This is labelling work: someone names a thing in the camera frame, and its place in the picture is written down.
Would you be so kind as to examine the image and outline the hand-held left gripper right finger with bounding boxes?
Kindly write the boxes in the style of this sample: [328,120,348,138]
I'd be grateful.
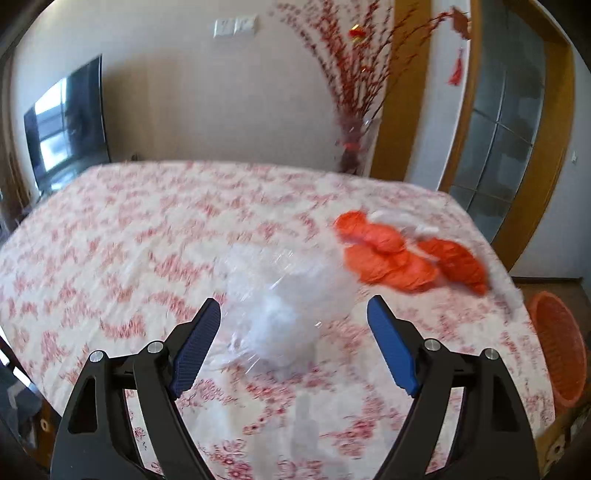
[366,295,541,480]

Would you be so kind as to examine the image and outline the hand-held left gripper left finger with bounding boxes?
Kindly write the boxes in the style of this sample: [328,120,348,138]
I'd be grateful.
[50,298,221,480]

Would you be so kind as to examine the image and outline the orange plastic bag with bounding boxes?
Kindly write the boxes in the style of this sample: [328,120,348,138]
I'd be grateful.
[333,211,490,296]

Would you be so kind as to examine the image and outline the clear plastic bag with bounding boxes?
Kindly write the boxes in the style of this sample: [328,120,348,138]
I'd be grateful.
[217,244,352,376]

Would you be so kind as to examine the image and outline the white plastic wastebasket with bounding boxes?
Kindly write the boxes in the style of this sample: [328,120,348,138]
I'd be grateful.
[526,292,583,407]

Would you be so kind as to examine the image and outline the floral tablecloth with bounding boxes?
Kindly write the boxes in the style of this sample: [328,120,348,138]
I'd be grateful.
[0,159,557,480]

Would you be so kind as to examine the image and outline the dark wooden furniture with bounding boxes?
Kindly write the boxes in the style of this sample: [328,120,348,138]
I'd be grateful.
[0,332,62,467]

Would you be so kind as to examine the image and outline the clear glass vase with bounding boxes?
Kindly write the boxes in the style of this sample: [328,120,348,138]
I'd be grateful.
[335,115,384,175]

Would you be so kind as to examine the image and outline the frosted glass door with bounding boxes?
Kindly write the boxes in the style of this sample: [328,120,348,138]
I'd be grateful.
[448,0,548,241]

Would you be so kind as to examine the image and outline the flat-screen television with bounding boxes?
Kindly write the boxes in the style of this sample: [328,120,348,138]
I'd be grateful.
[23,54,112,192]

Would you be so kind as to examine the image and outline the red berry branches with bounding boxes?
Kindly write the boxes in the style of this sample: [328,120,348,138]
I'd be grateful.
[274,0,462,141]

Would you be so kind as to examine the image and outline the red hanging tassel ornament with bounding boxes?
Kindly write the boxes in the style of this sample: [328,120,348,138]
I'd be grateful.
[446,7,472,86]

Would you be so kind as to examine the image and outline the wooden wall pillar trim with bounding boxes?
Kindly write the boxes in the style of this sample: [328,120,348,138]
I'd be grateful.
[369,0,432,180]

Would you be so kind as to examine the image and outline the wooden door frame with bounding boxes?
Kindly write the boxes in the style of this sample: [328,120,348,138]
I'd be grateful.
[438,0,575,273]

